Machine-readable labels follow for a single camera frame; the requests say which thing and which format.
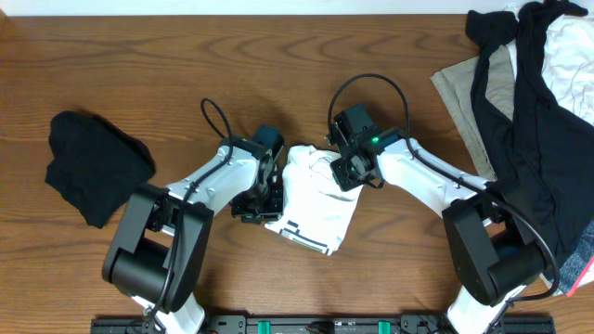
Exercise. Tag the black garment in pile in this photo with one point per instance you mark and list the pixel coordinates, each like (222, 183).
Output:
(543, 146)

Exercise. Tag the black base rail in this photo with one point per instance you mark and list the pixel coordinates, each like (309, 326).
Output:
(325, 325)

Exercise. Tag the white wrinkled garment in pile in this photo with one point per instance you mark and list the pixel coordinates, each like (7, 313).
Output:
(563, 60)

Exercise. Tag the grey cloth with red tag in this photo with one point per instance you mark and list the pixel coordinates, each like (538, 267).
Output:
(577, 271)

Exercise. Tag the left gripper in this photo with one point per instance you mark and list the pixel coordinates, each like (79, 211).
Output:
(259, 209)

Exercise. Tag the beige garment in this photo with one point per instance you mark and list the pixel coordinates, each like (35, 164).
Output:
(454, 87)

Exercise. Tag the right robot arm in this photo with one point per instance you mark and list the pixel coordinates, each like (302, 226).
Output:
(495, 250)

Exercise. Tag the folded black cloth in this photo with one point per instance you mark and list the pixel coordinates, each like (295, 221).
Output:
(96, 166)

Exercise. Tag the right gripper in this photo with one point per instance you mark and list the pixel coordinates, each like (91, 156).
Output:
(345, 182)

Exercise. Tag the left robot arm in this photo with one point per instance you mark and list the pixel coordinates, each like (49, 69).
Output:
(157, 252)

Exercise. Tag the white t-shirt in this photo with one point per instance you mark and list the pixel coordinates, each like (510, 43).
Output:
(316, 212)

